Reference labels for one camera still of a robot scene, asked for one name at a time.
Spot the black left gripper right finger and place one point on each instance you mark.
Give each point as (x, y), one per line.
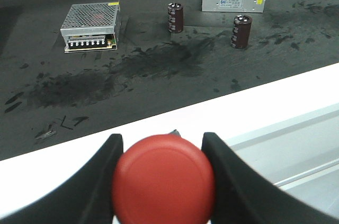
(244, 196)

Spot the red mushroom push button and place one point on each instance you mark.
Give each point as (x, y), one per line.
(163, 179)

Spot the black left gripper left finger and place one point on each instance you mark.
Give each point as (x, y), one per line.
(84, 198)

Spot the dark red capacitor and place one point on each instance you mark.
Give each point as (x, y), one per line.
(241, 30)
(175, 17)

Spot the front dark red capacitor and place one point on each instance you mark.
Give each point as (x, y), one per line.
(241, 30)

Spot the rear dark red capacitor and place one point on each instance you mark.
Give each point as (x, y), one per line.
(175, 17)

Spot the left metal power supply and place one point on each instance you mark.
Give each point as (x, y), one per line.
(92, 27)

